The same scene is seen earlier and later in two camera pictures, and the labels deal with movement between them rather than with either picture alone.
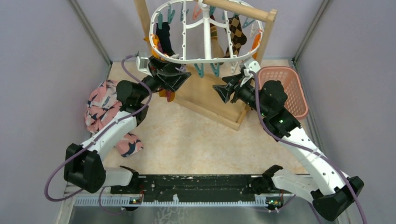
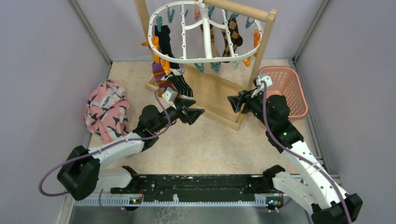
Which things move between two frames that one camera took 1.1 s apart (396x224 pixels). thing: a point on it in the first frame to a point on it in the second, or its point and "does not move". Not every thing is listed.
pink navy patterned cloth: x=102 y=105 does not move
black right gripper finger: x=233 y=80 to x=243 y=93
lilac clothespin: x=181 y=69 does not move
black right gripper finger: x=225 y=91 to x=236 y=102
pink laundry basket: x=296 y=104 does not move
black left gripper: x=168 y=76 to x=191 y=114
